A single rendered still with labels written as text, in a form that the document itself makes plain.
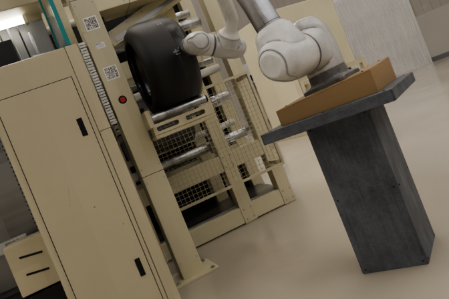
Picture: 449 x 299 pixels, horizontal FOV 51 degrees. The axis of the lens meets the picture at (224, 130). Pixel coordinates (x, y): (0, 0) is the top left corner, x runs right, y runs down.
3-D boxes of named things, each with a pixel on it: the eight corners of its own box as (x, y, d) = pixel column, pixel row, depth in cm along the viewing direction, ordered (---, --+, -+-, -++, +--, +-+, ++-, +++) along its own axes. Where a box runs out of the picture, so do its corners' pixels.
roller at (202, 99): (147, 114, 258) (148, 121, 261) (150, 119, 255) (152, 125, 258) (204, 93, 269) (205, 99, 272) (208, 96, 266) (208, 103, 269)
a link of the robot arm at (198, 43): (180, 55, 222) (207, 58, 227) (190, 51, 208) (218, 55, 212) (182, 32, 222) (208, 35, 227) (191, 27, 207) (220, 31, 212)
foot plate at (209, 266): (175, 290, 253) (174, 286, 253) (166, 279, 278) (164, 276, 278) (220, 267, 261) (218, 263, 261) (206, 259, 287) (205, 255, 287)
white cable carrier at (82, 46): (111, 125, 258) (77, 43, 257) (110, 125, 263) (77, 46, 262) (119, 122, 260) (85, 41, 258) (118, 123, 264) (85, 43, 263)
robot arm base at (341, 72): (364, 68, 189) (358, 55, 189) (343, 79, 172) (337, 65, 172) (326, 85, 201) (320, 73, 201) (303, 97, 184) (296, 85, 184)
